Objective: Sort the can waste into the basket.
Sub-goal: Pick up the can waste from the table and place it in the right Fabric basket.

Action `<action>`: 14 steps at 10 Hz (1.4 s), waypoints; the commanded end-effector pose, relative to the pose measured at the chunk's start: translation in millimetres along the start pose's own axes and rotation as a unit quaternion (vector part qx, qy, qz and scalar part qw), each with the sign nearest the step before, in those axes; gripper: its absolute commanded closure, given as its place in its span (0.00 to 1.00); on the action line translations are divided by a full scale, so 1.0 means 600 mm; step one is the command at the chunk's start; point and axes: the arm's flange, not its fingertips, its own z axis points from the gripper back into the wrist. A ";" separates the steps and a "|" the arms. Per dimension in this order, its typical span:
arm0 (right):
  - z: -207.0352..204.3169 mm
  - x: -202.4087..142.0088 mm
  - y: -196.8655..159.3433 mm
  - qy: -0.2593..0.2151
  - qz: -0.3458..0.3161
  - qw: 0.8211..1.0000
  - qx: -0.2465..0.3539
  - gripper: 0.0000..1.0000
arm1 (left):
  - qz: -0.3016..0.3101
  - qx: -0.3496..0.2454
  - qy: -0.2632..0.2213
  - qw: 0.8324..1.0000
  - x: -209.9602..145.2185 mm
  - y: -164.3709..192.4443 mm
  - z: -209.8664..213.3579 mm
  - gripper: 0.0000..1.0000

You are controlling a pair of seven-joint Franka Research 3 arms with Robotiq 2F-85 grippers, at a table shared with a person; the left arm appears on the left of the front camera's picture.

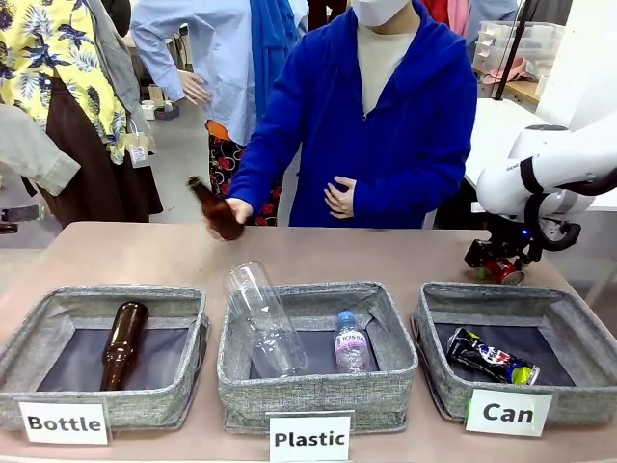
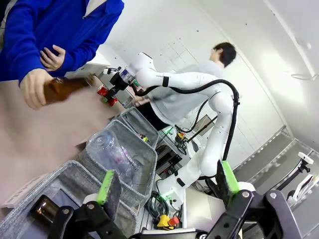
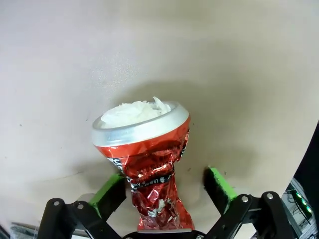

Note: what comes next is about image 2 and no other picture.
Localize brown glass bottle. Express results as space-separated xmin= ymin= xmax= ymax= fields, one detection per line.
xmin=29 ymin=195 xmax=62 ymax=225
xmin=42 ymin=75 xmax=96 ymax=106

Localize person's right forearm blue sleeve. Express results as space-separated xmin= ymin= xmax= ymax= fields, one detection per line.
xmin=0 ymin=9 xmax=48 ymax=87

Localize grey fabric basket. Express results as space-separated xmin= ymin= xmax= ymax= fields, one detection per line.
xmin=77 ymin=119 xmax=159 ymax=208
xmin=0 ymin=160 xmax=139 ymax=239
xmin=119 ymin=107 xmax=160 ymax=150

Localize background person grey shirt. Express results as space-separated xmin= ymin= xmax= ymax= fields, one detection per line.
xmin=131 ymin=41 xmax=237 ymax=132

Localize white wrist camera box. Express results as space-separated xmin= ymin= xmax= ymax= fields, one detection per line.
xmin=103 ymin=66 xmax=123 ymax=75

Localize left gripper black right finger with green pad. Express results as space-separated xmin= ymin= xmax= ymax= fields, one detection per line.
xmin=206 ymin=160 xmax=304 ymax=239

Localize large clear plastic bottle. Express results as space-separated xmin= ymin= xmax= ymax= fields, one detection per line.
xmin=86 ymin=129 xmax=141 ymax=187

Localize black equipment rack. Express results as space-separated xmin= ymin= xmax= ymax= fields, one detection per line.
xmin=156 ymin=146 xmax=183 ymax=176

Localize yellow emergency stop box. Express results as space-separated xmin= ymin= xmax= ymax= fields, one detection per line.
xmin=156 ymin=214 xmax=180 ymax=230

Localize person's right hand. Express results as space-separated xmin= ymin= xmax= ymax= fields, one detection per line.
xmin=19 ymin=68 xmax=55 ymax=111

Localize white camera stand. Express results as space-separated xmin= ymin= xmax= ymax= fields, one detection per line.
xmin=286 ymin=151 xmax=315 ymax=208

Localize person's blue sweater torso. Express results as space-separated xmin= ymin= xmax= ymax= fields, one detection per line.
xmin=0 ymin=0 xmax=125 ymax=83

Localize person's left forearm blue sleeve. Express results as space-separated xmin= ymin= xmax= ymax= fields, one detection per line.
xmin=58 ymin=14 xmax=125 ymax=73

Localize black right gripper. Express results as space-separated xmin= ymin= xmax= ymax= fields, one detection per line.
xmin=106 ymin=72 xmax=129 ymax=100

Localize green black cable bundle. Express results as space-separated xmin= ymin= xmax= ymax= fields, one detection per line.
xmin=146 ymin=190 xmax=170 ymax=220

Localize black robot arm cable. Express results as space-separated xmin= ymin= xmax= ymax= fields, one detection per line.
xmin=134 ymin=79 xmax=241 ymax=182

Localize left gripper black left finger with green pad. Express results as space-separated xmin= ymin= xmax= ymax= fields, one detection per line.
xmin=49 ymin=170 xmax=128 ymax=239

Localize person's left hand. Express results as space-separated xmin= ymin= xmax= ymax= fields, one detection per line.
xmin=39 ymin=44 xmax=67 ymax=72

